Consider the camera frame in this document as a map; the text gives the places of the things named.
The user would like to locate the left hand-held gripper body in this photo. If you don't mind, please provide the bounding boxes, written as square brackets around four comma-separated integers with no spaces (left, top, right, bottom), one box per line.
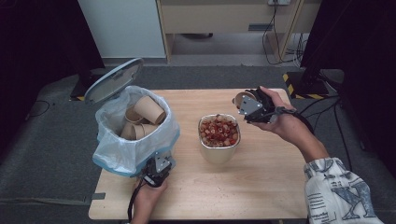
[141,153,177,189]

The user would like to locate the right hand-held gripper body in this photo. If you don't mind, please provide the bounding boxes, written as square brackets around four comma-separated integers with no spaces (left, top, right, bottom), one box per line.
[237,88,297,125]

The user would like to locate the brown paper cup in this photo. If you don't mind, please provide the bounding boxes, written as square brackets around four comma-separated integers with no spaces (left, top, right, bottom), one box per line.
[233,90,259,110]
[120,121,146,141]
[140,123,160,139]
[124,105,145,124]
[133,95,167,126]

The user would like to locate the grey white lidded trash bin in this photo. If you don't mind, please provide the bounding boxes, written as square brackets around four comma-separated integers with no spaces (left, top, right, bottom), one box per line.
[83,57,176,171]

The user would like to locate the person's left hand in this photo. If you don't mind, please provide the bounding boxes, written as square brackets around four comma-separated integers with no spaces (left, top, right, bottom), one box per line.
[130,178,169,222]

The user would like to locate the person's right hand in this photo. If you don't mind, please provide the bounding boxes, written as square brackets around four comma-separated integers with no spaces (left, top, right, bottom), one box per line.
[248,85,312,145]

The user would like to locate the pile of red beige snacks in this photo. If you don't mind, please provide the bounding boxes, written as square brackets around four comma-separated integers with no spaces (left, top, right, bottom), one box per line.
[200,114,240,147]

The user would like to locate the metal food container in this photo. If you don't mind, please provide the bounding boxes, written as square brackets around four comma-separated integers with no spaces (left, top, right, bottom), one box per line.
[197,113,242,166]

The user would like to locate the light wooden desk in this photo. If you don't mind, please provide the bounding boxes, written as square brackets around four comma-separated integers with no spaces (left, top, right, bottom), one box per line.
[155,0,323,64]

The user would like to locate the black curtain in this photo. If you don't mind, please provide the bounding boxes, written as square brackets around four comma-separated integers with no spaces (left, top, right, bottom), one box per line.
[0,0,106,157]
[300,0,396,178]

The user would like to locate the white printed sleeve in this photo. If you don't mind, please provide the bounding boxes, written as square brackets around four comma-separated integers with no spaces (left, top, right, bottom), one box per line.
[303,157,386,224]

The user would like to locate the white cabinet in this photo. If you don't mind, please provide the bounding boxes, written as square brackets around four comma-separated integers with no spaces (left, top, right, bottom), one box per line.
[76,0,167,60]

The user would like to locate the left hand-held gripper cable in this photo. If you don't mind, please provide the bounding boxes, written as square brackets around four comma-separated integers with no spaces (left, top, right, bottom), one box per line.
[126,177,148,222]

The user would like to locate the hand-held gripper cable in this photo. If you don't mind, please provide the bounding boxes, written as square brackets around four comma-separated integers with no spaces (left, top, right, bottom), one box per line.
[290,110,316,135]
[126,177,148,222]

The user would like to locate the right hand-held gripper cable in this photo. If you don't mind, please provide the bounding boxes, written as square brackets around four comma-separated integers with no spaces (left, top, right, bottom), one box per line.
[290,110,316,135]

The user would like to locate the black floor cable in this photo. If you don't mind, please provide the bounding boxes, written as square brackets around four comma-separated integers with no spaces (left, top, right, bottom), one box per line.
[298,95,341,142]
[24,99,51,120]
[332,101,354,172]

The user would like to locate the black hanging power cable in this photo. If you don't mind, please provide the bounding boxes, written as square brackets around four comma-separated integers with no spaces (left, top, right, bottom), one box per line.
[262,0,302,66]

